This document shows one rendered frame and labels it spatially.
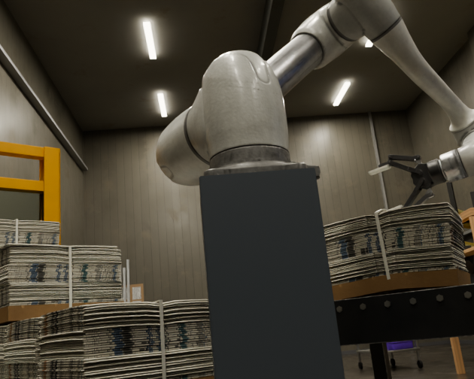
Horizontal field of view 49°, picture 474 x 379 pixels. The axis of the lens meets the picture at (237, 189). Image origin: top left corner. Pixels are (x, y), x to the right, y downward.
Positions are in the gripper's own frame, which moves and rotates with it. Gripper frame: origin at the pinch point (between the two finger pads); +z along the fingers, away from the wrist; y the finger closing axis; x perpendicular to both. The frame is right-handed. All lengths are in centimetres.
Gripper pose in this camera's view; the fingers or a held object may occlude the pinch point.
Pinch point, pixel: (378, 192)
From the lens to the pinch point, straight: 171.2
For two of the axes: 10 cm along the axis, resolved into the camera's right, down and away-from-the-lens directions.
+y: 2.0, 9.2, -3.3
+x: 5.1, 1.9, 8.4
